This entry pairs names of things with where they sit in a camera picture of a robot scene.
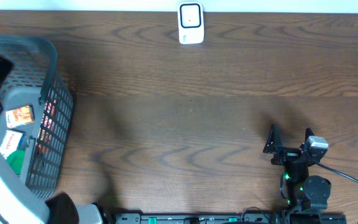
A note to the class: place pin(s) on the green lid jar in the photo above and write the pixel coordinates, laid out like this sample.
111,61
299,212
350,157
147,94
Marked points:
15,161

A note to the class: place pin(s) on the white Panadol medicine box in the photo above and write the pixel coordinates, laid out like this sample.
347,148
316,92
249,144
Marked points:
11,142

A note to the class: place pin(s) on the red Top chocolate bar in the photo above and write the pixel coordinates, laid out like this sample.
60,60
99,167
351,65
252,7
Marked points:
46,138

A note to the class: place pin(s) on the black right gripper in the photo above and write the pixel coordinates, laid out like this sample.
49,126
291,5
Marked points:
287,154

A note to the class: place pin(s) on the orange juice carton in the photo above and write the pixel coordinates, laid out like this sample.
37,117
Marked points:
19,117

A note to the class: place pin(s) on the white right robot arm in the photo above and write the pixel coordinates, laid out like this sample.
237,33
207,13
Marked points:
307,195

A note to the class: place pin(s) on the white barcode scanner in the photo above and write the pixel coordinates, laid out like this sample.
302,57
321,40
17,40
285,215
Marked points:
190,23

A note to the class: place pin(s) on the grey plastic mesh basket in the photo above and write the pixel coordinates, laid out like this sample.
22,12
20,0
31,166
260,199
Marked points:
35,81

